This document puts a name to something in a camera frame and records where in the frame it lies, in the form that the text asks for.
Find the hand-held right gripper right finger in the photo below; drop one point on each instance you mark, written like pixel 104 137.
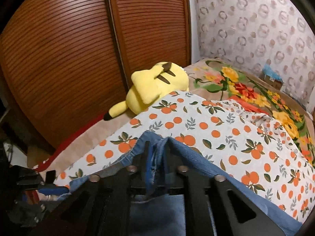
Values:
pixel 166 167

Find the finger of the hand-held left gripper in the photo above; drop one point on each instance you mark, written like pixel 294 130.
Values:
pixel 54 190
pixel 50 177

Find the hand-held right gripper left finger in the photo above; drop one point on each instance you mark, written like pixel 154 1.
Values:
pixel 148 169

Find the blue denim pants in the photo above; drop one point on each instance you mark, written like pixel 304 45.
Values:
pixel 187 154

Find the red cloth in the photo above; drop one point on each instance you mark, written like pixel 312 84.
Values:
pixel 41 165

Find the beige bed cover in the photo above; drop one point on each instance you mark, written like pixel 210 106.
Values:
pixel 98 132

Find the orange fruit print sheet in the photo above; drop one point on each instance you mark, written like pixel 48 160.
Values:
pixel 221 118

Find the yellow plush toy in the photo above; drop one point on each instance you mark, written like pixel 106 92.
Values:
pixel 150 88

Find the floral blanket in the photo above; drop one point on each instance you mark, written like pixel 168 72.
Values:
pixel 246 88

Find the brown louvered wardrobe doors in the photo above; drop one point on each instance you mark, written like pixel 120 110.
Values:
pixel 73 41

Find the cardboard box with blue cloth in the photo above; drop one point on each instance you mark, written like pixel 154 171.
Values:
pixel 274 82

